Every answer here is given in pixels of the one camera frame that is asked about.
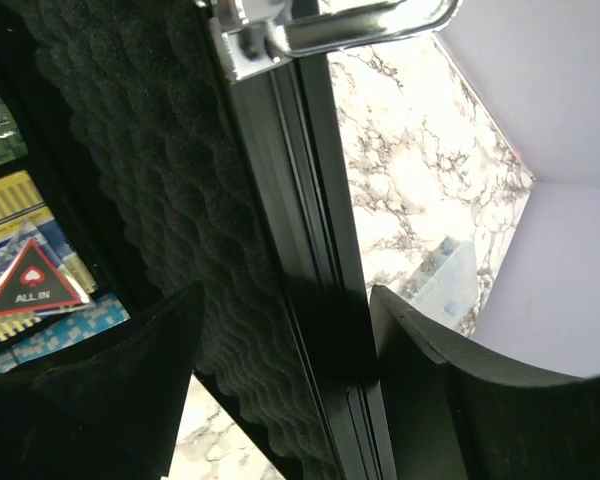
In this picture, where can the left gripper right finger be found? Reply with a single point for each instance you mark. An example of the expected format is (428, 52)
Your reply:
(458, 410)

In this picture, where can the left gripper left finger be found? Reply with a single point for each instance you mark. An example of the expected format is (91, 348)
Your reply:
(108, 407)

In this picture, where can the red triangular dealer button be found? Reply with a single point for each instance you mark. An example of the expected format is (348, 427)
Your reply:
(34, 280)

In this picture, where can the clear plastic box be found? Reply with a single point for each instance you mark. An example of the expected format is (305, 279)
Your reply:
(444, 287)

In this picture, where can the blue poker chip row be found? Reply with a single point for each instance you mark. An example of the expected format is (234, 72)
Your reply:
(107, 312)

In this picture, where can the black poker set case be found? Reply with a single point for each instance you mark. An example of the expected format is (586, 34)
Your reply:
(196, 141)

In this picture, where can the blue yellow card deck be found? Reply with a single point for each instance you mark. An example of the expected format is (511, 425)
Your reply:
(20, 200)

